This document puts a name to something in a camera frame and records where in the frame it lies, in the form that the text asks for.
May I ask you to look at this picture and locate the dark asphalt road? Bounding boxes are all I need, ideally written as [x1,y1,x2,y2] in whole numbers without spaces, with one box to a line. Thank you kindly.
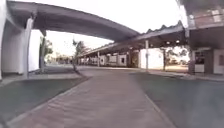
[131,71,224,128]

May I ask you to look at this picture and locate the covered walkway roof with posts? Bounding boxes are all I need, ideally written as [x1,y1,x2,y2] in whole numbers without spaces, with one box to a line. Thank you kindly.
[76,21,188,73]

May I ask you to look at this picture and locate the green tree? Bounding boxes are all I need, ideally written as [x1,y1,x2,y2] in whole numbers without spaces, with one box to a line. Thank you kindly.
[38,35,55,73]

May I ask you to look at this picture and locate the dark ground strip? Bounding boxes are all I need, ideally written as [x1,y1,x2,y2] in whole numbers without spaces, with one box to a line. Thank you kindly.
[0,77,90,125]

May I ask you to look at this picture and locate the white bridge pillars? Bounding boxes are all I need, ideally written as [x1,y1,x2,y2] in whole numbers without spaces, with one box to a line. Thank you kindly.
[0,15,45,80]

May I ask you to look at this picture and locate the red brick path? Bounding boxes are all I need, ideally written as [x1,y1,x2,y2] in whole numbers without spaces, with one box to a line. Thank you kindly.
[5,68,178,128]

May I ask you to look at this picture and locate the small thin tree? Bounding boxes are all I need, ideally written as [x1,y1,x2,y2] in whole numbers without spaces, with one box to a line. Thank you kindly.
[71,38,88,71]

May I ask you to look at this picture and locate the grey concrete overhead bridge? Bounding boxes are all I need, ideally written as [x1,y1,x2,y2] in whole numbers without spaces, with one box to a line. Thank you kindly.
[5,0,142,43]

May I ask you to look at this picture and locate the white low building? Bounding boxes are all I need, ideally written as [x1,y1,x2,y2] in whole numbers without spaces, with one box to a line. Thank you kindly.
[77,48,166,70]

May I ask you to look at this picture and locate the pale kerb pavement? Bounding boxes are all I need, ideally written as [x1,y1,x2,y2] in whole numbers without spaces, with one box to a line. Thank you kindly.
[0,70,85,88]

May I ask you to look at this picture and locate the building with brown balcony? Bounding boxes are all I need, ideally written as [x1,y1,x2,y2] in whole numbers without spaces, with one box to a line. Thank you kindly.
[179,0,224,76]

